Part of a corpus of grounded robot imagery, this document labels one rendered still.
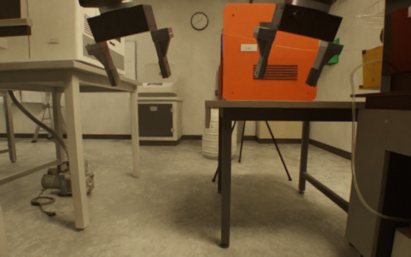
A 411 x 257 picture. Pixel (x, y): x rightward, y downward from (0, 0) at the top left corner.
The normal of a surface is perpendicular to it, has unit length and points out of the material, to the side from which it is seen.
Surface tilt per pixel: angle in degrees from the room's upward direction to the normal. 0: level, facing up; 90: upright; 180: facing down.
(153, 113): 90
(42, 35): 90
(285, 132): 90
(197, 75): 90
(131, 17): 113
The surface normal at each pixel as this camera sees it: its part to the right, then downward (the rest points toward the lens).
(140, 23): -0.13, 0.50
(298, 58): -0.04, 0.11
